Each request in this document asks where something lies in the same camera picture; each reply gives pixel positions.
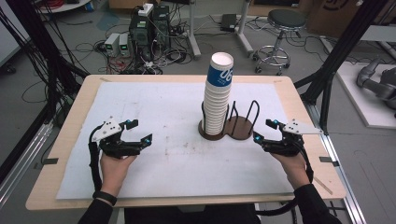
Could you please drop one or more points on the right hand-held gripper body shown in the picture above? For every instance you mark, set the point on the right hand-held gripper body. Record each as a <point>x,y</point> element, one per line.
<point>295,128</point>

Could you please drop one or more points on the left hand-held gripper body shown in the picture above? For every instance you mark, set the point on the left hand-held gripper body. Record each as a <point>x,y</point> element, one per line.
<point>107,130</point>

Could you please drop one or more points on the stack of paper cups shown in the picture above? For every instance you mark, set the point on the stack of paper cups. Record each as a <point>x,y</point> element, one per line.
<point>216,102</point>

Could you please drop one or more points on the person's left hand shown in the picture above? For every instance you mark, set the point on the person's left hand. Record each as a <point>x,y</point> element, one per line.
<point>113,172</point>

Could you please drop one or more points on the person's right hand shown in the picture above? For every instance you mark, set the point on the person's right hand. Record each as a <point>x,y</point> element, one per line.
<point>295,171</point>

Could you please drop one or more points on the white table mat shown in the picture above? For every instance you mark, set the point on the white table mat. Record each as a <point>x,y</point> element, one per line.
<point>155,102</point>

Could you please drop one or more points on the black tape strip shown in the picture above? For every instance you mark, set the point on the black tape strip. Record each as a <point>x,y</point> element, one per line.
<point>50,161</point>
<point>327,160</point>

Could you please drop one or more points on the black wristband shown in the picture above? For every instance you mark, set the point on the black wristband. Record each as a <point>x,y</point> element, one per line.
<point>105,197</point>

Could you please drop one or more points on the white floor platform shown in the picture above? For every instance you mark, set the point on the white floor platform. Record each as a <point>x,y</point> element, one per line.
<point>361,105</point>

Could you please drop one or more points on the white power supply unit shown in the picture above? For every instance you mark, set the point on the white power supply unit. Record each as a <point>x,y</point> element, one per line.
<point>111,43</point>
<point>124,45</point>

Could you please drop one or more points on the large black computer tower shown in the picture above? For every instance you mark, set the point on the large black computer tower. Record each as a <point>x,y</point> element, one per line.
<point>141,37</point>

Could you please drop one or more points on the black tape cross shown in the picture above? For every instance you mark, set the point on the black tape cross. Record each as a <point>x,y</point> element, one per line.
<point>334,208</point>

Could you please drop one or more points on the person's dark clothing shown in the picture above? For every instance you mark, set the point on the person's dark clothing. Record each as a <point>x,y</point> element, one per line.
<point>193,216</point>

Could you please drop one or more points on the white desk leg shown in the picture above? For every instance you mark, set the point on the white desk leg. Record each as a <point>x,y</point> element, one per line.
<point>244,31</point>
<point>193,34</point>

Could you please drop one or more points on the slim black computer tower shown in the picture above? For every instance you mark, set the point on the slim black computer tower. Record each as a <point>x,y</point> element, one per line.
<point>162,25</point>

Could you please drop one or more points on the black round stool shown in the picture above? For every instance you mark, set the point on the black round stool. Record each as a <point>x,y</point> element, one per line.
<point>286,18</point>

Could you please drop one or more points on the black flat box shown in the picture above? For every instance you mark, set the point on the black flat box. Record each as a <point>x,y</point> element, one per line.
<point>229,22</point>

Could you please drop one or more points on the white power strip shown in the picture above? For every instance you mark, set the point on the white power strip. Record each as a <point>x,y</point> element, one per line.
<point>145,9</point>

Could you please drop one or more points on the brown cardboard box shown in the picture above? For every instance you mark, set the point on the brown cardboard box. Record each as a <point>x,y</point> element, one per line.
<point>330,15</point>

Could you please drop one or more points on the white round table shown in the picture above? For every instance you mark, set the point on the white round table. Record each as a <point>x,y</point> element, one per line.
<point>67,6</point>

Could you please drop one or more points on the aluminium rail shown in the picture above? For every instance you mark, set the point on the aluminium rail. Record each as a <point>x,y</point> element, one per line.
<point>336,161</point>
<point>21,158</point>

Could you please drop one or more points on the black frame post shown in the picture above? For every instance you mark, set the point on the black frame post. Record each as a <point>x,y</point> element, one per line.
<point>339,53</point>

